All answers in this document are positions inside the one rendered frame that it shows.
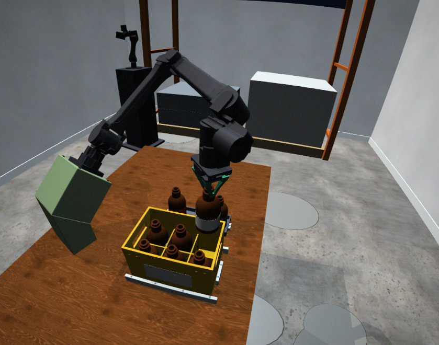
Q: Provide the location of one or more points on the brown bottle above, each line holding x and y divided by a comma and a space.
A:
182, 239
145, 246
224, 209
173, 253
177, 202
207, 213
157, 234
200, 259

